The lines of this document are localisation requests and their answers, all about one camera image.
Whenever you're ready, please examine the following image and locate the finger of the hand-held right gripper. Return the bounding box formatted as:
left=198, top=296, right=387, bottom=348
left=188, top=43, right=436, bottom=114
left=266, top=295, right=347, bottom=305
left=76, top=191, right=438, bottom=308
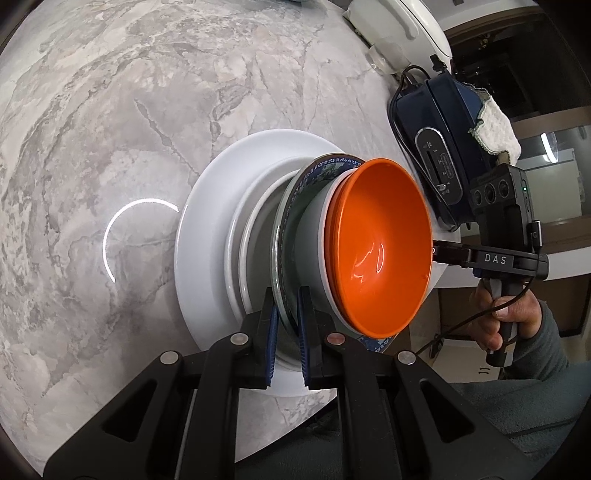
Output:
left=431, top=241, right=474, bottom=269

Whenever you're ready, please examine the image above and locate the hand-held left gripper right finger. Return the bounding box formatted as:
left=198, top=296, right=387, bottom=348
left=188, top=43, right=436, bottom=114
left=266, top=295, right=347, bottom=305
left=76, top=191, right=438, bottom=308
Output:
left=298, top=286, right=546, bottom=480

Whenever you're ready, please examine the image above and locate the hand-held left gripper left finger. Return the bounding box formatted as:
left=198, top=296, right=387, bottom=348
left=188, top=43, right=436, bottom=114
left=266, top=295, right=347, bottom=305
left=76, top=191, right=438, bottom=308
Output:
left=44, top=286, right=280, bottom=480

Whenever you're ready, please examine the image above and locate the orange bowl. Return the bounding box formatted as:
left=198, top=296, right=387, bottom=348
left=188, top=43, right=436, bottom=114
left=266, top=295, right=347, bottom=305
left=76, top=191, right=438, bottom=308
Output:
left=323, top=158, right=435, bottom=338

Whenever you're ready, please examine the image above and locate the medium white plate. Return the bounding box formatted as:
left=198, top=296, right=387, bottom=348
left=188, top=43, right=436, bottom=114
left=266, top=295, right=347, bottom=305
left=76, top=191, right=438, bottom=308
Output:
left=224, top=157, right=306, bottom=373

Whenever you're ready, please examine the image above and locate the blue patterned bowl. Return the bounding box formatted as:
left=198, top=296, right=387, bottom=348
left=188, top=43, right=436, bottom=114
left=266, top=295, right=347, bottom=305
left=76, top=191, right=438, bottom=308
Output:
left=272, top=154, right=395, bottom=354

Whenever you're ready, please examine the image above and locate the small white plate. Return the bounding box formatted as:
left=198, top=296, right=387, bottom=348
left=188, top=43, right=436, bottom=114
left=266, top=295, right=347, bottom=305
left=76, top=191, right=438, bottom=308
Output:
left=239, top=172, right=288, bottom=324

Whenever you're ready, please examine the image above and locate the white bowl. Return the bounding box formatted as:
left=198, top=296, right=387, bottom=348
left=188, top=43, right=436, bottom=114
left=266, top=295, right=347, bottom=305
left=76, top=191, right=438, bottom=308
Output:
left=295, top=176, right=354, bottom=334

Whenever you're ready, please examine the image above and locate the large white plate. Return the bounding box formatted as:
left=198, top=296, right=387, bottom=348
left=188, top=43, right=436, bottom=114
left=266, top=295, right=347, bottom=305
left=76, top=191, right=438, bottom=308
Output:
left=174, top=129, right=445, bottom=398

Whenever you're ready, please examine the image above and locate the person's right forearm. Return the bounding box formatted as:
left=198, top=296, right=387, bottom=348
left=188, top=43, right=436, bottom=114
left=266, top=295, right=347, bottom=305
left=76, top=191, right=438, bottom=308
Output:
left=505, top=300, right=591, bottom=437

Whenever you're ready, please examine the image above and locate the person's right hand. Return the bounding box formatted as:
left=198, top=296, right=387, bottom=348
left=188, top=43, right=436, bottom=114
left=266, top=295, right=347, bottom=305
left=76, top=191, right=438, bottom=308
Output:
left=474, top=278, right=544, bottom=352

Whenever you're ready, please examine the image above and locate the white cloth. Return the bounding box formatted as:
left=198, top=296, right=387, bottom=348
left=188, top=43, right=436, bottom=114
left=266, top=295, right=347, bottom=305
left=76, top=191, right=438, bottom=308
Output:
left=468, top=83, right=522, bottom=165

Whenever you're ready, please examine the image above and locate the dark blue kitchen appliance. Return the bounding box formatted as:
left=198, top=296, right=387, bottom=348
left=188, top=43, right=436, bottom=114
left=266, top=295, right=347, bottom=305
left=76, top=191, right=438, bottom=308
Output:
left=389, top=74, right=502, bottom=232

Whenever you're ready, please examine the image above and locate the clear glass cup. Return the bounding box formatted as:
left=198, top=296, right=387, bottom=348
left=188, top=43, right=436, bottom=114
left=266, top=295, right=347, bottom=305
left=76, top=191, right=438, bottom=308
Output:
left=365, top=44, right=403, bottom=77

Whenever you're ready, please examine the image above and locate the white kitchen appliance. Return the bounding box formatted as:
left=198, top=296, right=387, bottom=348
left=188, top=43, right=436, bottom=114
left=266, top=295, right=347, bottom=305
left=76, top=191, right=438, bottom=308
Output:
left=343, top=0, right=454, bottom=71

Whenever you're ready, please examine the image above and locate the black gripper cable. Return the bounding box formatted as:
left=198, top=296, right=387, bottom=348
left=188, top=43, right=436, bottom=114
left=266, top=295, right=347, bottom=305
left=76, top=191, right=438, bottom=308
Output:
left=414, top=220, right=542, bottom=359

